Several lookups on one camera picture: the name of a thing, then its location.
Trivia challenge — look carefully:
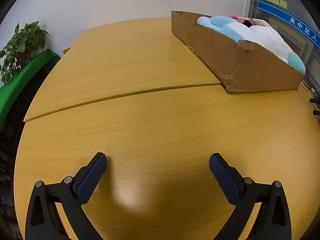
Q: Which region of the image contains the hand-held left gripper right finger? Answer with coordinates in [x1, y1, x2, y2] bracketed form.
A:
[209, 152, 292, 240]

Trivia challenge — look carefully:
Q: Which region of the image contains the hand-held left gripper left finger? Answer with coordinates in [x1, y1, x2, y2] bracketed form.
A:
[25, 152, 108, 240]

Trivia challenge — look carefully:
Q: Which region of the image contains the brown cardboard box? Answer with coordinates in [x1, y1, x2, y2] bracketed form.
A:
[171, 10, 307, 93]

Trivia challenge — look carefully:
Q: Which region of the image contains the white panda plush toy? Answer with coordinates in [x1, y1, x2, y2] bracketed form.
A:
[243, 20, 294, 63]

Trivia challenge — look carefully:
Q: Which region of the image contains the green table cloth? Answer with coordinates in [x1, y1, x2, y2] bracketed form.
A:
[0, 49, 62, 115]

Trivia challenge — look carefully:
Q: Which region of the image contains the large potted green plant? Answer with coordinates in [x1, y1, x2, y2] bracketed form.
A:
[0, 21, 49, 85]

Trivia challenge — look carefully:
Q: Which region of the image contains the blue plush toy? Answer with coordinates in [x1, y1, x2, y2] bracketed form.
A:
[197, 15, 265, 47]

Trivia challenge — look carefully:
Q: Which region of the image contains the white plastic tray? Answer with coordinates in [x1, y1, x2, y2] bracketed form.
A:
[239, 17, 273, 29]

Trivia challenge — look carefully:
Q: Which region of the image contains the blue door sign strip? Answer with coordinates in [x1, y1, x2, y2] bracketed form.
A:
[257, 0, 320, 48]

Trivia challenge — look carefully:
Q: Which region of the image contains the long black cable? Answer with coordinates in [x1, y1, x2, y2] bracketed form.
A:
[304, 71, 320, 117]

